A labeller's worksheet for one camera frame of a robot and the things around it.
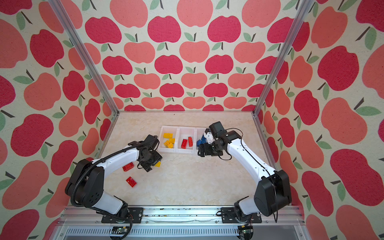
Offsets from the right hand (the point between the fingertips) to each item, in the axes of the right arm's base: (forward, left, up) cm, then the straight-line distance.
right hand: (208, 152), depth 82 cm
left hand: (-5, +27, -10) cm, 29 cm away
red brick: (+13, +16, -13) cm, 24 cm away
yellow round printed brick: (+10, +26, -11) cm, 30 cm away
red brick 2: (-16, +43, -12) cm, 47 cm away
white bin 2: (+21, +18, -12) cm, 30 cm away
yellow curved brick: (+18, +28, -12) cm, 35 cm away
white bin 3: (+19, +6, -9) cm, 22 cm away
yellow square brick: (+14, +24, -12) cm, 30 cm away
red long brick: (+15, +12, -12) cm, 23 cm away
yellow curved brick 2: (-8, +27, -4) cm, 29 cm away
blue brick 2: (+13, +6, -10) cm, 17 cm away
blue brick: (+16, +3, -12) cm, 20 cm away
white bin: (+21, +26, -9) cm, 35 cm away
